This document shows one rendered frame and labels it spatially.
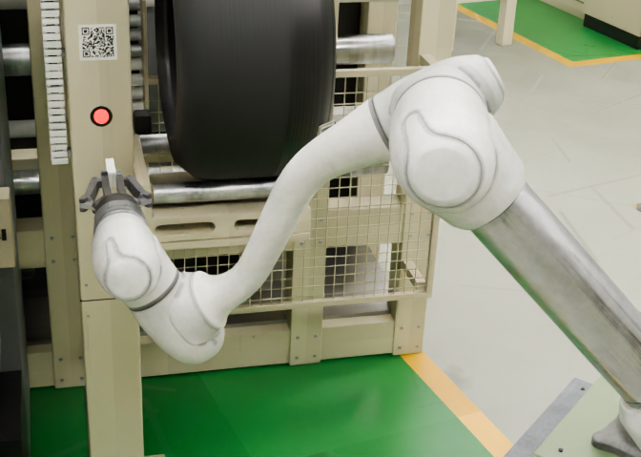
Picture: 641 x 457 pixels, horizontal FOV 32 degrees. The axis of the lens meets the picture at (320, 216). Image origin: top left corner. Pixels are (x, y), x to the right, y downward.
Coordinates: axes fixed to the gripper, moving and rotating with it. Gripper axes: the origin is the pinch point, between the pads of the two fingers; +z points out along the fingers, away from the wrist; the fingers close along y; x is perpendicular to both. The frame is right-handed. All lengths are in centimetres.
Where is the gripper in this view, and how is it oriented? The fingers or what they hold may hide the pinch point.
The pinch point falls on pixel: (111, 173)
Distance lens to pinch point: 208.9
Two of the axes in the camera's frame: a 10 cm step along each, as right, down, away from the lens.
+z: -2.3, -4.4, 8.7
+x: -0.4, 9.0, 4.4
